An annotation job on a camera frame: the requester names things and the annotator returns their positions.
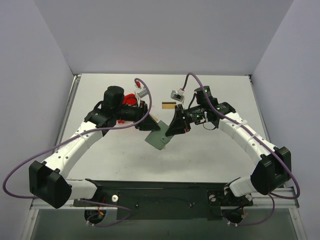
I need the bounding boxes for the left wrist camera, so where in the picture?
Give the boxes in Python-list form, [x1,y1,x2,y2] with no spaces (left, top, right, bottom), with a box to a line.
[134,86,148,104]

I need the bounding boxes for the gold card with magnetic stripe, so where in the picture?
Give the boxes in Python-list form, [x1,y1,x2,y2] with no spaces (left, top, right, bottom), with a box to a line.
[161,101,177,110]

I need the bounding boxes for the aluminium frame rail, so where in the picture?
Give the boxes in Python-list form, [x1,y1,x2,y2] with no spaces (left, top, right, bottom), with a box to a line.
[30,187,300,210]

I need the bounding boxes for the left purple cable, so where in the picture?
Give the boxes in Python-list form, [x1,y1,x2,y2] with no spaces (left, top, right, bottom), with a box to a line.
[1,77,153,227]

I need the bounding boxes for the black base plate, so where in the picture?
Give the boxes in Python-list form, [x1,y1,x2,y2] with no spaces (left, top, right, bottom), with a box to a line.
[72,179,253,222]

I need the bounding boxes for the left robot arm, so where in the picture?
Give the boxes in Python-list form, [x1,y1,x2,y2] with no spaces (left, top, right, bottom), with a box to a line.
[28,86,160,209]

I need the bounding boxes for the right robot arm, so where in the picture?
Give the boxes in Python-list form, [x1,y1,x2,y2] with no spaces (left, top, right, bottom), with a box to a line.
[165,85,291,205]

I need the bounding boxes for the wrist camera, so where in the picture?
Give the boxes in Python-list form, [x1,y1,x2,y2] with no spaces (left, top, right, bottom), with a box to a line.
[170,88,185,105]
[134,86,148,104]

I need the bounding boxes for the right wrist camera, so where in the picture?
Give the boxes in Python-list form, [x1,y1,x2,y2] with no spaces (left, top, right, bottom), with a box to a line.
[170,88,185,105]

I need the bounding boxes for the red plastic bin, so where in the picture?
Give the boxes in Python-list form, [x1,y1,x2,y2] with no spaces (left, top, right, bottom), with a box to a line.
[122,93,137,106]

